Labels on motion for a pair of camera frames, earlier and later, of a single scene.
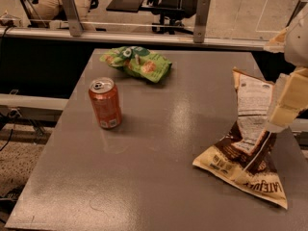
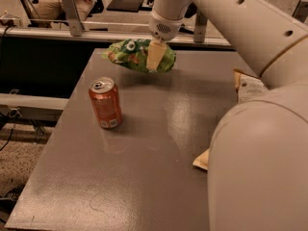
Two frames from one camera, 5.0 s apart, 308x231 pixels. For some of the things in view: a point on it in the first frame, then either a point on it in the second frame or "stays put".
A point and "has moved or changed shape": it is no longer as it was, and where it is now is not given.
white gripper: (297, 43) to (164, 28)
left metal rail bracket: (76, 27) stays put
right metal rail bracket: (201, 19) stays put
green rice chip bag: (138, 62) has moved or changed shape
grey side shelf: (36, 108) stays put
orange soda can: (106, 101) stays put
